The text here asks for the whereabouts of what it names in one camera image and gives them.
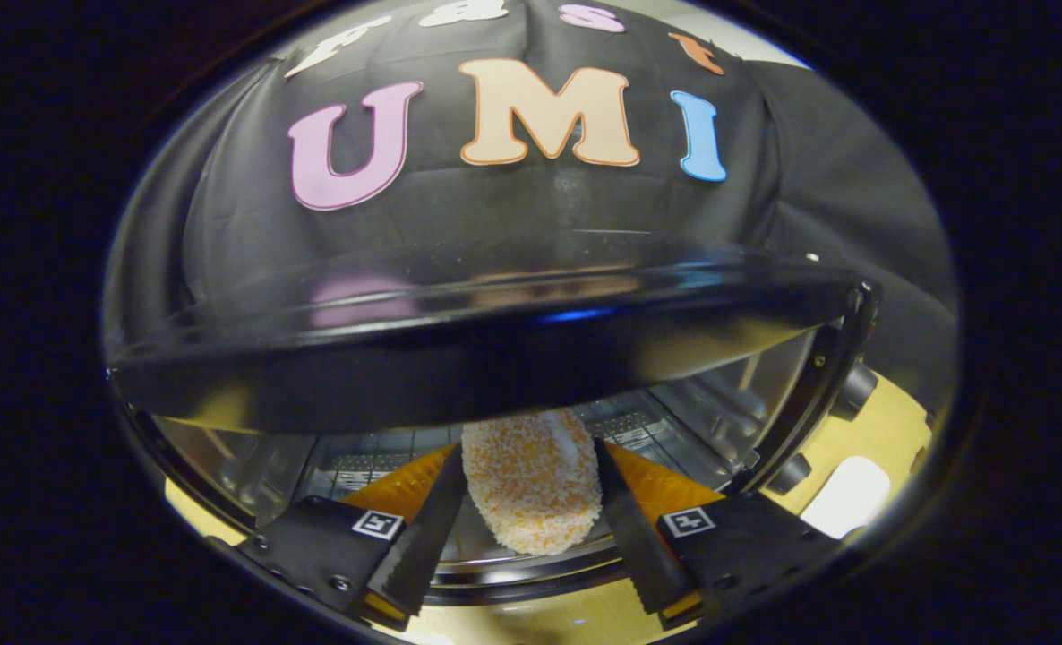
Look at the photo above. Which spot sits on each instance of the black toaster oven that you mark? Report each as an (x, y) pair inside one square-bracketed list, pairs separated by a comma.
[(459, 358)]

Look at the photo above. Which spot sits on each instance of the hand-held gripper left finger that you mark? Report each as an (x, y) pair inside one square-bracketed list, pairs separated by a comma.
[(428, 546)]

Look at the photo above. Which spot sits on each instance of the black backdrop cloth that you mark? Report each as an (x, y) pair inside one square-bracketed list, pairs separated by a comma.
[(540, 206)]

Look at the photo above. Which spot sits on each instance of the white plate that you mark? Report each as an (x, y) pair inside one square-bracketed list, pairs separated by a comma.
[(844, 497)]

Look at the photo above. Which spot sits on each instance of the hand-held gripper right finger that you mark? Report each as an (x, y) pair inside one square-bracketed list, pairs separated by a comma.
[(629, 537)]

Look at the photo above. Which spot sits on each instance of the sugar-coated bread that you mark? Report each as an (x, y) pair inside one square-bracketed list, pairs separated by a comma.
[(531, 488)]

